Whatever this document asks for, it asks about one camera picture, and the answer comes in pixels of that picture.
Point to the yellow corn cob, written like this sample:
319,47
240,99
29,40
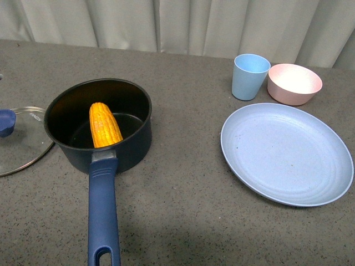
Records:
103,125

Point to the glass lid blue knob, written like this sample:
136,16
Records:
23,138

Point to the light blue cup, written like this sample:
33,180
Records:
249,73

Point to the light blue plate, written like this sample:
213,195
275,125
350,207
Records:
286,155

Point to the dark blue saucepan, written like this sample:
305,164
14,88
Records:
68,124

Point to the pink bowl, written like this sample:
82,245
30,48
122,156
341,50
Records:
292,84

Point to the white curtain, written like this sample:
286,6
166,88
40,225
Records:
314,33

